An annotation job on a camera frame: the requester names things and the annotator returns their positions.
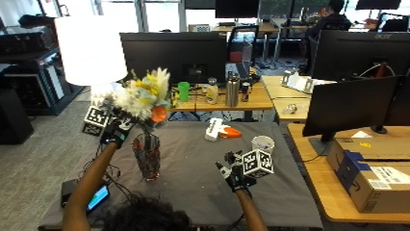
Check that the grey table cloth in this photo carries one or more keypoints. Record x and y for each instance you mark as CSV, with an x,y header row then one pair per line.
x,y
196,179

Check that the black equipment rack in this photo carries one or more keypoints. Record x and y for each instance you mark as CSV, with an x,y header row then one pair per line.
x,y
30,70

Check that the left glove marker cube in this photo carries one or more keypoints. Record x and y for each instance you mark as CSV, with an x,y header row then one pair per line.
x,y
95,120

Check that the glove marker cube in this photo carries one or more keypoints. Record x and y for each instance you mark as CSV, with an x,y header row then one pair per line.
x,y
95,120
258,163

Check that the white paper cup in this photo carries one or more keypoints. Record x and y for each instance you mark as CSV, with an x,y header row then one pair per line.
x,y
263,143

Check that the dark drink can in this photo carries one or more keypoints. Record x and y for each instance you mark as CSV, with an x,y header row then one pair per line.
x,y
246,91

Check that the steel water bottle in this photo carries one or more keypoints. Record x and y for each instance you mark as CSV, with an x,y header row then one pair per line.
x,y
232,90

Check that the person's left hand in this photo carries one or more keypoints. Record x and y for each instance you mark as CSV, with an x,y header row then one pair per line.
x,y
117,131

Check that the wooden side desk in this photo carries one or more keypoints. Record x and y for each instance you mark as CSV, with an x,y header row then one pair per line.
x,y
324,179

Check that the white lamp shade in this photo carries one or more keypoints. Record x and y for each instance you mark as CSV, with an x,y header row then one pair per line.
x,y
91,48

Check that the flat cardboard box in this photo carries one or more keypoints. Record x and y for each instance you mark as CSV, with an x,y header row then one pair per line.
x,y
376,147

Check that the black computer monitor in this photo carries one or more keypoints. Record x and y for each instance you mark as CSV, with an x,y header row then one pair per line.
x,y
175,56

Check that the black office chair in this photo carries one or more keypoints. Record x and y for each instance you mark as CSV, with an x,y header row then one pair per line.
x,y
243,41

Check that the green plastic cup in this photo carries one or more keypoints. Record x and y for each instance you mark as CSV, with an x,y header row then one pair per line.
x,y
185,91

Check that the white and orange glue gun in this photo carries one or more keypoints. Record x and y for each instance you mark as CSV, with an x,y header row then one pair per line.
x,y
220,130

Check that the right glove marker cube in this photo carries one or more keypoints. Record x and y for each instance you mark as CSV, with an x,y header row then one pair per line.
x,y
258,163

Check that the cardboard box with labels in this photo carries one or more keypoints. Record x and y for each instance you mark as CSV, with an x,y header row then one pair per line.
x,y
376,186

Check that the black tilted monitor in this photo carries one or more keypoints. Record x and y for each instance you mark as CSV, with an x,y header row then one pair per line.
x,y
351,106

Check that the person's right hand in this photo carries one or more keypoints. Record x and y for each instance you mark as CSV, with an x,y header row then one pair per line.
x,y
238,175

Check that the white and yellow flower bouquet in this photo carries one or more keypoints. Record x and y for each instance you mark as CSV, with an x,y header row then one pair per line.
x,y
145,95

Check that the light wooden desk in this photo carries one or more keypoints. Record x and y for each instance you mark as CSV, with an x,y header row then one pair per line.
x,y
287,96

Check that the clear glass vase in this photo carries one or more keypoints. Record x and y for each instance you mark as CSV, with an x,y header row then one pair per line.
x,y
147,155

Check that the smartphone with lit screen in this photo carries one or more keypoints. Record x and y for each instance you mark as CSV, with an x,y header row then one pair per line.
x,y
98,197

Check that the black monitor with logo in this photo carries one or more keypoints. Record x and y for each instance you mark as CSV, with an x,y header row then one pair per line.
x,y
363,54

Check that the clear plastic bottle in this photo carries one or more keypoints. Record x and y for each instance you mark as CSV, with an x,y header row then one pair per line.
x,y
212,91

